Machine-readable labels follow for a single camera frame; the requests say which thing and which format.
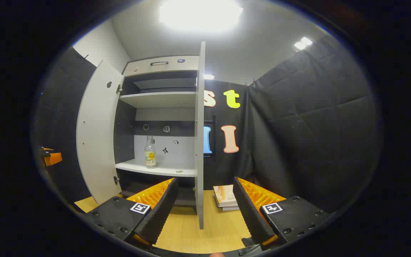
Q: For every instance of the clear bottle yellow label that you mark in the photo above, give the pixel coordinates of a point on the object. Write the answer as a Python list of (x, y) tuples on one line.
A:
[(150, 157)]

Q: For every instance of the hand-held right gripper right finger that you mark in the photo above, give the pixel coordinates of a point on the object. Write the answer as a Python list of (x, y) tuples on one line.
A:
[(250, 214)]

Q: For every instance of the white paperback book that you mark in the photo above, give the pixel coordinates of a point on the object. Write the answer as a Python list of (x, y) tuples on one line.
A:
[(225, 194)]

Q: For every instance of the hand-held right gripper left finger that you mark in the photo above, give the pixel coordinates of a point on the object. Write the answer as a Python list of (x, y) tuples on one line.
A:
[(159, 214)]

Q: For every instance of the large ceiling light panel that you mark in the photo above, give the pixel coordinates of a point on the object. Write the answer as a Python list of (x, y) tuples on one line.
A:
[(200, 14)]

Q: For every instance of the black backdrop cloth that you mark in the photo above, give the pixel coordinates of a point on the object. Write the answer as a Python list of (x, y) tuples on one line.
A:
[(316, 125)]

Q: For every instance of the grey cabinet drawer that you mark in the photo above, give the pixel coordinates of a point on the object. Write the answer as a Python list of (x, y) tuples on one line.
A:
[(145, 67)]

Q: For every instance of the metal backdrop clip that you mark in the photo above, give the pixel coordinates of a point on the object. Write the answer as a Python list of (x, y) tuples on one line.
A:
[(252, 83)]

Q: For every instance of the grey cabinet door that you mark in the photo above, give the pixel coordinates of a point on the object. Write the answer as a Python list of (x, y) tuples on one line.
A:
[(98, 135), (200, 142)]

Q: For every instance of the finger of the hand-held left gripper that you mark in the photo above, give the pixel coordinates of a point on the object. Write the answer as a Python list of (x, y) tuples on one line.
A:
[(52, 158)]

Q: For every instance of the small ceiling light panel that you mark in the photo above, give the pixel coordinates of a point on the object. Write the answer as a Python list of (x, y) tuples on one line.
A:
[(208, 76), (302, 43)]

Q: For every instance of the grey cabinet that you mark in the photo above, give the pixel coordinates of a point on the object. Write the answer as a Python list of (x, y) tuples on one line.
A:
[(155, 99)]

